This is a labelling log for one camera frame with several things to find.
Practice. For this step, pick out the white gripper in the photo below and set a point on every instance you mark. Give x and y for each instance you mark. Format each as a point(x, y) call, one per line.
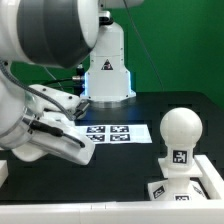
point(54, 134)

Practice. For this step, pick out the white lamp bulb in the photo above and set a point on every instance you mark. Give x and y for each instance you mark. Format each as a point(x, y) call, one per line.
point(180, 128)

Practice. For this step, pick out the white lamp base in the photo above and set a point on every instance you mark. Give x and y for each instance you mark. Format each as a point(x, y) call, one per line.
point(177, 184)

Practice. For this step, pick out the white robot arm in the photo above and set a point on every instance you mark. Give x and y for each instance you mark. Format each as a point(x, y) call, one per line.
point(59, 33)

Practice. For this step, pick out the white marker sheet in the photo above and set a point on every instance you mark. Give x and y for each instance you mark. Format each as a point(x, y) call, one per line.
point(116, 134)

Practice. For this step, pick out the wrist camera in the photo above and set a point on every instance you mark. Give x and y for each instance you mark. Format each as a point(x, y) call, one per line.
point(47, 98)

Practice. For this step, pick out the white frame wall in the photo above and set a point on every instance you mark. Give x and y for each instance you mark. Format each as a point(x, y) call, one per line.
point(168, 212)

